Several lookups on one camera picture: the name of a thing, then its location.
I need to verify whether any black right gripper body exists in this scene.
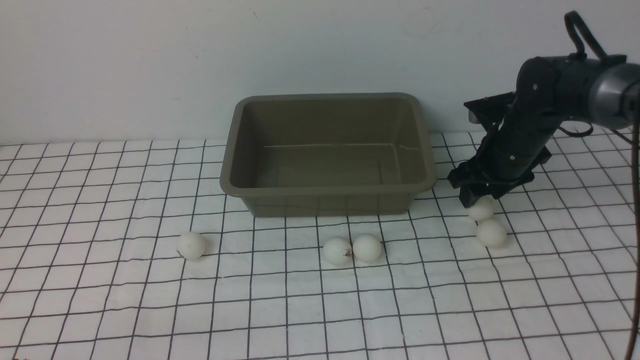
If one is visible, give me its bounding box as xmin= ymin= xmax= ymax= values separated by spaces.
xmin=447 ymin=112 xmax=557 ymax=193

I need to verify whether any white ball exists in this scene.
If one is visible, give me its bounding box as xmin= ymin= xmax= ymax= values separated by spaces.
xmin=321 ymin=236 xmax=353 ymax=267
xmin=352 ymin=234 xmax=383 ymax=264
xmin=475 ymin=218 xmax=508 ymax=248
xmin=467 ymin=195 xmax=495 ymax=223
xmin=176 ymin=231 xmax=207 ymax=261

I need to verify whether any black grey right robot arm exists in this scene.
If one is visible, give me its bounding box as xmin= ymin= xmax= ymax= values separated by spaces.
xmin=447 ymin=55 xmax=640 ymax=208

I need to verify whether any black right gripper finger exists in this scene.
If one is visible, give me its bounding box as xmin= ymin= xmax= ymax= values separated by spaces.
xmin=487 ymin=182 xmax=515 ymax=199
xmin=459 ymin=185 xmax=487 ymax=208

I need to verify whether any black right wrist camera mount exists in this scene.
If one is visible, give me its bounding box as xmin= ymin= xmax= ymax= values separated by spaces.
xmin=463 ymin=92 xmax=516 ymax=135

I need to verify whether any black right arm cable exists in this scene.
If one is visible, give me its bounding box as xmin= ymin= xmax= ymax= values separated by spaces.
xmin=564 ymin=11 xmax=640 ymax=360

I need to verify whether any white black-grid tablecloth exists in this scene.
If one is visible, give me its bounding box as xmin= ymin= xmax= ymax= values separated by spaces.
xmin=0 ymin=130 xmax=637 ymax=360

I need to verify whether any olive green plastic bin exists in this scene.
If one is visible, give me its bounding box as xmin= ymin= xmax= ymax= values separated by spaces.
xmin=220 ymin=92 xmax=439 ymax=218

